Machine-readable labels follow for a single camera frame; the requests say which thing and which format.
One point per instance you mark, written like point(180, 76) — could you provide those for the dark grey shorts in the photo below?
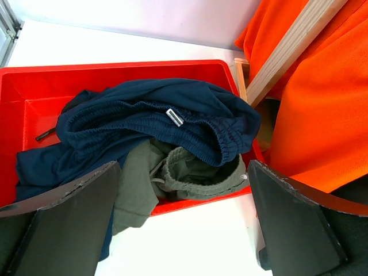
point(354, 192)

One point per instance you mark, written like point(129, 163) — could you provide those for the navy blue shorts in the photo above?
point(95, 128)

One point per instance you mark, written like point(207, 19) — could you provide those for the red plastic tray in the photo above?
point(32, 99)

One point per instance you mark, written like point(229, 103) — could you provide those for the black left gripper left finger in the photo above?
point(62, 231)

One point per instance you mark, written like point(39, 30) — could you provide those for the orange shorts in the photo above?
point(320, 134)

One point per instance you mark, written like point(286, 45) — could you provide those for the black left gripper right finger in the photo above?
point(306, 231)

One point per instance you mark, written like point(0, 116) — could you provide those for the olive green shorts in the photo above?
point(155, 171)

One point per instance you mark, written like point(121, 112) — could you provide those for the wooden clothes rack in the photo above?
point(313, 18)

